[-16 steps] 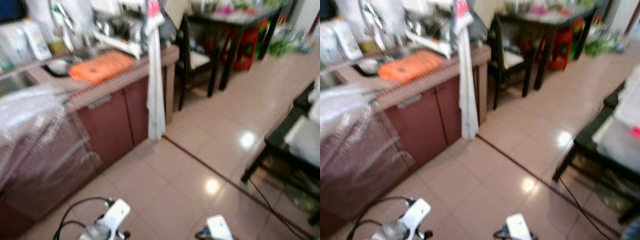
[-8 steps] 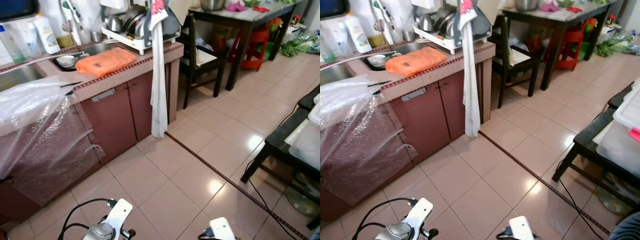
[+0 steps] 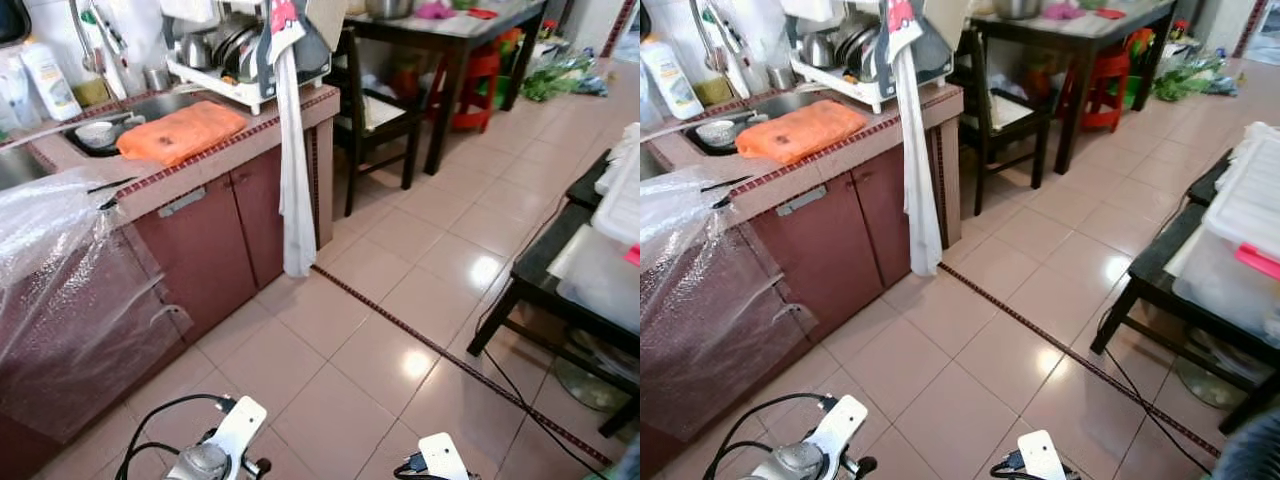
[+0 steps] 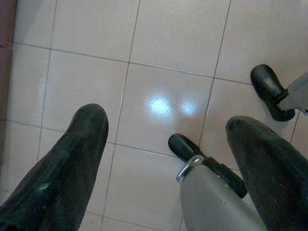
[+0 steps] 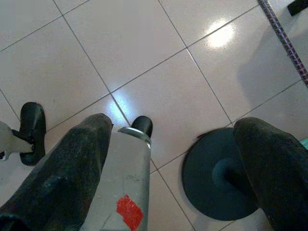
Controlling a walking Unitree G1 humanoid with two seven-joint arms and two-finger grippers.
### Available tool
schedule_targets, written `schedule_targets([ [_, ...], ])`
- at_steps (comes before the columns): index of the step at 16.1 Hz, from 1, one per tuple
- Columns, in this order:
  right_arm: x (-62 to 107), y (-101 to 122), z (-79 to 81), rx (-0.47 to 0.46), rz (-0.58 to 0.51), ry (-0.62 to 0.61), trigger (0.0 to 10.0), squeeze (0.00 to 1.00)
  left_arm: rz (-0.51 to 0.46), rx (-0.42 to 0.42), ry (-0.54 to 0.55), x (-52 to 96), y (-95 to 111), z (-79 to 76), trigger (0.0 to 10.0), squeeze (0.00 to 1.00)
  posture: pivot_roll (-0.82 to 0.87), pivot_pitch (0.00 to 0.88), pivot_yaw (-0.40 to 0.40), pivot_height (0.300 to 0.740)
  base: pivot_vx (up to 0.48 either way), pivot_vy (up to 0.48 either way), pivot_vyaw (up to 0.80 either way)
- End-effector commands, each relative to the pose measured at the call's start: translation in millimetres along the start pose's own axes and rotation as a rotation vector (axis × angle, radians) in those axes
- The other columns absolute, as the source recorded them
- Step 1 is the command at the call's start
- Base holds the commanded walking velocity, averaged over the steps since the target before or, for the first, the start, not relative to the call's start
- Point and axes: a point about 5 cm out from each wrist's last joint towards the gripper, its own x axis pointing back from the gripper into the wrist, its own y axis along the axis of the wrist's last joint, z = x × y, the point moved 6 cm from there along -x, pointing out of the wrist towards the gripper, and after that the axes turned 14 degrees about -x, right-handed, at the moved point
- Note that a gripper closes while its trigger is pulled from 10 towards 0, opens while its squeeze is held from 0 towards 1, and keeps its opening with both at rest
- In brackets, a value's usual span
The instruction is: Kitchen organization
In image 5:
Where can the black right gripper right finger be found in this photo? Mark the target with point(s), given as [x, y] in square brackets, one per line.
[279, 178]

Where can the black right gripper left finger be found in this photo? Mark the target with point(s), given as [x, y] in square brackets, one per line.
[57, 173]

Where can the silver left robot leg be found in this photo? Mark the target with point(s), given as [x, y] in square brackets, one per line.
[31, 134]

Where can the silver robot leg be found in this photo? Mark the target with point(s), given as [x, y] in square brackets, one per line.
[31, 134]
[130, 168]

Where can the silver right robot leg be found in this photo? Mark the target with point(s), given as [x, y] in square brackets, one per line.
[130, 168]

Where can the black round floor disc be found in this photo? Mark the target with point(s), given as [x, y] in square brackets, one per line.
[204, 168]

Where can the small black block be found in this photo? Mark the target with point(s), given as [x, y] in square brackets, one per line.
[298, 6]

